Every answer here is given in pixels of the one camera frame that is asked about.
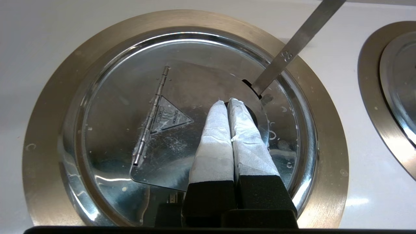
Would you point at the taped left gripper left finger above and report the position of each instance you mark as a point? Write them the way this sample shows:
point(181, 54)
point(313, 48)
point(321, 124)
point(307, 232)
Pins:
point(213, 156)

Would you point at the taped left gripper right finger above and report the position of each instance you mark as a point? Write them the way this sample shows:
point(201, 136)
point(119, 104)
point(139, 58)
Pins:
point(256, 162)

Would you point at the hinged steel lid black knob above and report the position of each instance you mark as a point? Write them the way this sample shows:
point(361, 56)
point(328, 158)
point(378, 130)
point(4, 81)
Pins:
point(113, 97)
point(399, 81)

